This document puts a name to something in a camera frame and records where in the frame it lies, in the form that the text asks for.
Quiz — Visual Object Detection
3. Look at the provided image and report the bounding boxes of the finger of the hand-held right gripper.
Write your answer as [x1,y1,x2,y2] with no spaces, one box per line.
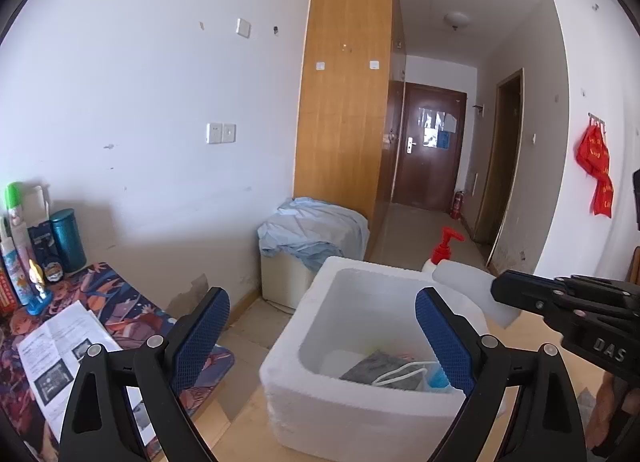
[491,269,640,339]

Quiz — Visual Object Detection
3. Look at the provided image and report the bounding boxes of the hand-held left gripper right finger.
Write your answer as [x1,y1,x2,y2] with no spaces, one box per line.
[415,286,588,462]

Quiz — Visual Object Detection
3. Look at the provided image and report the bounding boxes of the white tube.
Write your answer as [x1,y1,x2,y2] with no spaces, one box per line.
[0,214,16,283]

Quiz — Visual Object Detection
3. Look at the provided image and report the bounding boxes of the white double wall socket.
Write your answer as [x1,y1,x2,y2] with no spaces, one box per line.
[206,122,237,144]

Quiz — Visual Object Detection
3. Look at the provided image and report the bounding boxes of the stack of blue face masks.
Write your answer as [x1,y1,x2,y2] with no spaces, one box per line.
[372,361,453,393]

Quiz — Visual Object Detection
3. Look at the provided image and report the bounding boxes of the papers on door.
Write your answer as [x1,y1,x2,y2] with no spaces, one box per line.
[419,106,457,149]

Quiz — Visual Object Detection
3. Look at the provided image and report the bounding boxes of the dark brown door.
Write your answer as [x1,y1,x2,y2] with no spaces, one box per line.
[390,82,468,213]

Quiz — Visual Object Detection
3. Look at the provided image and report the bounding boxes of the white foam box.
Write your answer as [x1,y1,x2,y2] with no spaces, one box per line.
[259,256,508,455]

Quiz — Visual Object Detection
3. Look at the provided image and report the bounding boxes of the printed desk mat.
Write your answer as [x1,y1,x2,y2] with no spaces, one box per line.
[0,262,236,458]

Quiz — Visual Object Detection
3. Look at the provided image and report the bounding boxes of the brown side door frame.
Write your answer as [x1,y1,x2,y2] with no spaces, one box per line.
[472,68,526,273]

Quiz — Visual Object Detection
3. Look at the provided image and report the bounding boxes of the white red pump bottle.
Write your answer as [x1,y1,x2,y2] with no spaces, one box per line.
[421,227,521,329]

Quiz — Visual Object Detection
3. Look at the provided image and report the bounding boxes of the person's right hand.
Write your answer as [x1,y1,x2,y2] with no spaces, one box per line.
[586,371,626,445]

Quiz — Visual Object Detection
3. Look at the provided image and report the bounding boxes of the white cabinet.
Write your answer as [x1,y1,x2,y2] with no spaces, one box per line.
[260,252,313,314]

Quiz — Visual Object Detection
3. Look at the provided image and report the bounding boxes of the white paper leaflet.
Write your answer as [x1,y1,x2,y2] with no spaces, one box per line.
[17,302,161,448]

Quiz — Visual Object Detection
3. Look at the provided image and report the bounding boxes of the dark blue box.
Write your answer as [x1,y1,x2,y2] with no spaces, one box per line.
[27,224,58,268]

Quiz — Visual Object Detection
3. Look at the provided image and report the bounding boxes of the light blue cloth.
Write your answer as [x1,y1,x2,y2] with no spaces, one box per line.
[257,197,370,273]

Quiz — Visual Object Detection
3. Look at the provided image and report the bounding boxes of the small yellow figurine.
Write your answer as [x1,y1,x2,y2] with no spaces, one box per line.
[25,259,55,315]

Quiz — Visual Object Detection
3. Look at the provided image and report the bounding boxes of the grey cloth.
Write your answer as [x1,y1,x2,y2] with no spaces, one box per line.
[340,349,408,385]

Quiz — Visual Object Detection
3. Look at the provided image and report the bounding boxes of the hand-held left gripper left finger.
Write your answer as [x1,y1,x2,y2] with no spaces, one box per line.
[59,286,232,462]

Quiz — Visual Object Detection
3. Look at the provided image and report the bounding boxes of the wooden wardrobe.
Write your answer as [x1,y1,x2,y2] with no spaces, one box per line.
[292,0,407,263]

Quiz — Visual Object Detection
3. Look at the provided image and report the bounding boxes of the teal canister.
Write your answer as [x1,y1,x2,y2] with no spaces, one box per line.
[49,208,87,274]

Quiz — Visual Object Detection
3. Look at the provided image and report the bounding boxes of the red hanging cloth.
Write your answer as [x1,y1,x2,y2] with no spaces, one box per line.
[575,123,615,218]

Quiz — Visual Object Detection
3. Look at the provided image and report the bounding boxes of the green cap spray can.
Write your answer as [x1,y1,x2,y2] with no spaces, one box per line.
[4,183,32,305]

